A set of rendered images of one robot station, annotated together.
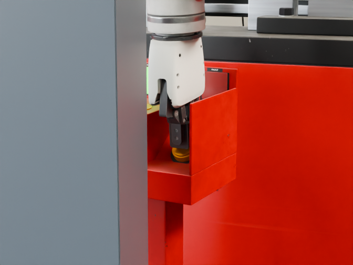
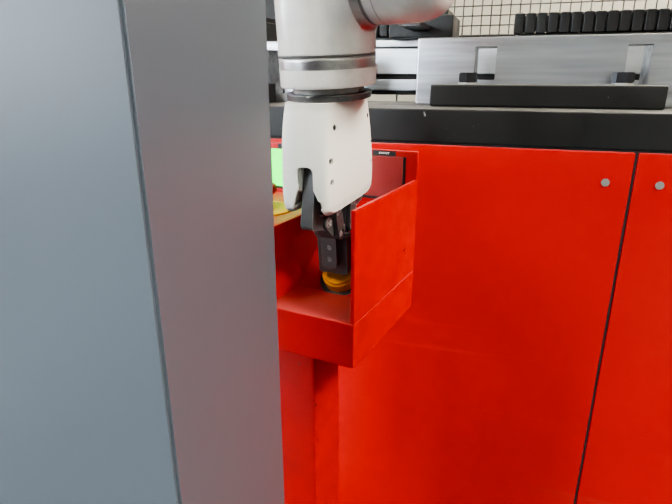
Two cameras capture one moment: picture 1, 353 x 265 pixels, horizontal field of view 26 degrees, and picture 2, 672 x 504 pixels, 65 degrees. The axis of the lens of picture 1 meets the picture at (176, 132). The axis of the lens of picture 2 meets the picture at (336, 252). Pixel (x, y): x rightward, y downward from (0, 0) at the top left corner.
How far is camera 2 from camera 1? 0.64 m
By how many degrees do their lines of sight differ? 6
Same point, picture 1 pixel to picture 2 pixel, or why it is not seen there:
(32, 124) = not seen: outside the picture
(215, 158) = (387, 287)
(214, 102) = (387, 204)
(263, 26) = (439, 96)
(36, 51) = not seen: outside the picture
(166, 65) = (312, 145)
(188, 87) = (348, 181)
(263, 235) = (434, 357)
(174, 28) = (325, 78)
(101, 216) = not seen: outside the picture
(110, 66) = (118, 138)
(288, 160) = (469, 269)
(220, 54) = (385, 133)
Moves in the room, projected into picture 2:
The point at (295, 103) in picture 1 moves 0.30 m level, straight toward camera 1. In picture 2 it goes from (483, 198) to (529, 277)
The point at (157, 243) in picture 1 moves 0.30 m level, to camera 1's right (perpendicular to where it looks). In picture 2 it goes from (302, 400) to (567, 397)
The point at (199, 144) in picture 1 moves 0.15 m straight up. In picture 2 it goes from (366, 273) to (370, 101)
